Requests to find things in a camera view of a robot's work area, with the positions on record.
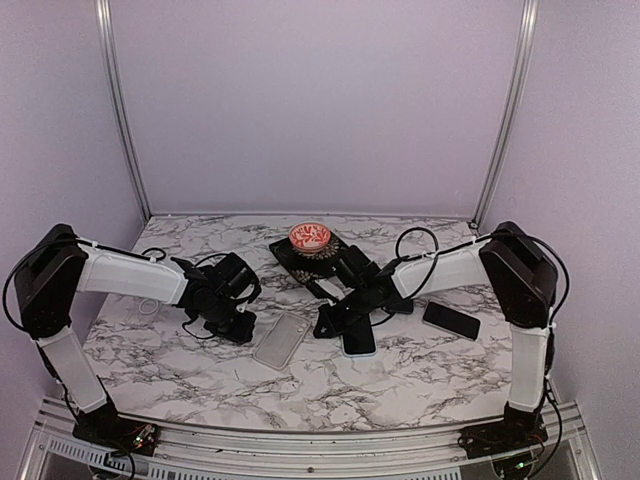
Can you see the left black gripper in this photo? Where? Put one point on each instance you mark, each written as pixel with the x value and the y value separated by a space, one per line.
pixel 241 334

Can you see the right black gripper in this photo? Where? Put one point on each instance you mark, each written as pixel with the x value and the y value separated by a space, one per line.
pixel 334 328

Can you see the black smartphone teal edge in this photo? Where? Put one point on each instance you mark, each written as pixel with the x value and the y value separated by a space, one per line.
pixel 404 307

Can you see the grey translucent phone case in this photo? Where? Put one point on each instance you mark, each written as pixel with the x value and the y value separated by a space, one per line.
pixel 280 343

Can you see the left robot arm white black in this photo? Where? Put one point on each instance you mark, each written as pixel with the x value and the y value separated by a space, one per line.
pixel 48 279

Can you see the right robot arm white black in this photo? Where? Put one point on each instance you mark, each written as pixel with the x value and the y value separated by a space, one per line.
pixel 523 272

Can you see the clear magsafe phone case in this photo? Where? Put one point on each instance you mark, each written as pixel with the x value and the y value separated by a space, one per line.
pixel 145 313

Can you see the black square floral plate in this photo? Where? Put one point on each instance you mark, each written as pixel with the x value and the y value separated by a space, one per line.
pixel 307 269

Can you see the red white patterned bowl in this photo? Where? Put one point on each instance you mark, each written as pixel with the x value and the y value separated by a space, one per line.
pixel 309 237

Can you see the front aluminium rail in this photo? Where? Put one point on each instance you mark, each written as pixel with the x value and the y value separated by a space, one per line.
pixel 185 451

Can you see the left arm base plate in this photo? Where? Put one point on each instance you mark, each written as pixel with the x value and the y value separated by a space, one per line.
pixel 131 436

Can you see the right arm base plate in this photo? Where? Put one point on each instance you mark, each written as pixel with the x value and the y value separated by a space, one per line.
pixel 498 437

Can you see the left aluminium frame post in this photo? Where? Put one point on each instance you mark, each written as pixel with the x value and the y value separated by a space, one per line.
pixel 109 52

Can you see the aluminium frame post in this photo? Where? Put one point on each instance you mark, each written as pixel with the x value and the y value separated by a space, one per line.
pixel 109 52
pixel 522 58

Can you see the right aluminium frame post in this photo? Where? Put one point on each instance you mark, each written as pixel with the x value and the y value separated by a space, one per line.
pixel 522 58

